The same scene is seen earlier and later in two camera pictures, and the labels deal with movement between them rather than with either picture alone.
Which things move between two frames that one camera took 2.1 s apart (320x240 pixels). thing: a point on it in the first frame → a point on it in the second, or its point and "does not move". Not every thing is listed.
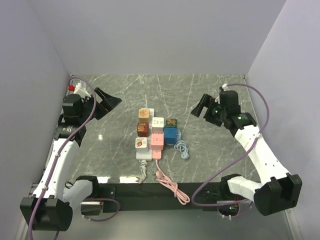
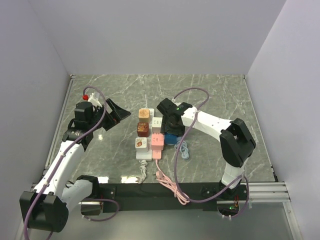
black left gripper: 112,101 → 120,113
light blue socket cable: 181,146 does not move
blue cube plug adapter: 170,135 does not move
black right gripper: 204,102 → 166,128
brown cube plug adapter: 143,129 does not move
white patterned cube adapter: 141,144 does not move
